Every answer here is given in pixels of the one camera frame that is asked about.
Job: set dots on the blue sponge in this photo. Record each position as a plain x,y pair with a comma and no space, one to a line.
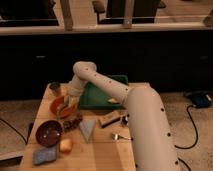
44,155

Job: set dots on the dark maroon bowl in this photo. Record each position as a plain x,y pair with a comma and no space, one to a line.
49,133

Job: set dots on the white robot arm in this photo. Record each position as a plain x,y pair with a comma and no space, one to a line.
152,142

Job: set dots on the green pepper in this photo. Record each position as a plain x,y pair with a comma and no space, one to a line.
66,106

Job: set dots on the brown grape bunch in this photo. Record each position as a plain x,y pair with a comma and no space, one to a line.
72,124

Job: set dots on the white handled utensil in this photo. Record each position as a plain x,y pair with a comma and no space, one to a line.
124,121

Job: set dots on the yellow orange fruit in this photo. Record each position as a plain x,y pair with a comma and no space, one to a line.
66,145

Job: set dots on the wooden black block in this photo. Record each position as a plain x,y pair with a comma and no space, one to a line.
109,118

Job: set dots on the blue device on floor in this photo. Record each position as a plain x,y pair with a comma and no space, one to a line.
201,100

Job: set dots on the small dark cup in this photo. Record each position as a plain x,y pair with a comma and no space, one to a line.
55,88

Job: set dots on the grey triangular cloth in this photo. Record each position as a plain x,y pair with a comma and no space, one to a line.
87,127

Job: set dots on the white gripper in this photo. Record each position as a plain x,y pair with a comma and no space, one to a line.
75,87

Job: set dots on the yellow corn cob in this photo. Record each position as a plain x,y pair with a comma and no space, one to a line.
112,101

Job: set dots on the green tray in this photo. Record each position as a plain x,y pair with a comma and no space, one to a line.
93,98

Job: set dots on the silver fork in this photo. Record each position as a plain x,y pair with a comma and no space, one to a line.
118,137

